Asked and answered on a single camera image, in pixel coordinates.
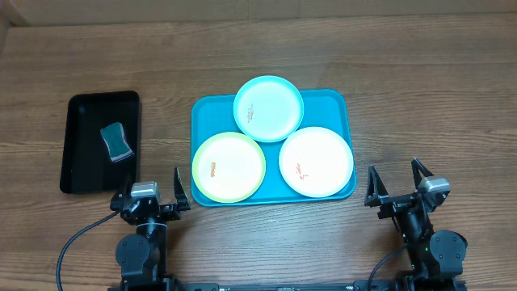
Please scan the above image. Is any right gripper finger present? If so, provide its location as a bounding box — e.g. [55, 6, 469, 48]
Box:
[411, 158, 434, 189]
[364, 165, 389, 207]

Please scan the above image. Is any black rectangular tray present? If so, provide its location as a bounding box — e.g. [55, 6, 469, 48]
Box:
[60, 91, 141, 194]

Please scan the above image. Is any green and white sponge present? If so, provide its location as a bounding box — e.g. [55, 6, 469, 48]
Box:
[100, 122, 133, 162]

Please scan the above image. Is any white plate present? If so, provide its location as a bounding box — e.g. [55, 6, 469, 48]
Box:
[279, 127, 354, 198]

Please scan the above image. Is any yellow-green plate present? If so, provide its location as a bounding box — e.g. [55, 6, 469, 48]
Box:
[191, 132, 266, 204]

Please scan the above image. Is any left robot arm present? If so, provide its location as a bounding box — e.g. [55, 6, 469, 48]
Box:
[110, 170, 191, 291]

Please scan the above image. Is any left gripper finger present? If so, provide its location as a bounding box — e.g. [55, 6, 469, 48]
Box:
[110, 174, 133, 211]
[174, 167, 191, 211]

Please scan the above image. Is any light blue plate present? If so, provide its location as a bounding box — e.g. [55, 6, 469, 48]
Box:
[233, 75, 304, 143]

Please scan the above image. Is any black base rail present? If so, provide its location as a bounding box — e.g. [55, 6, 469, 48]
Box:
[107, 279, 468, 291]

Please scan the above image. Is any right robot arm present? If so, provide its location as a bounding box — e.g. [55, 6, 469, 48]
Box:
[364, 158, 468, 290]

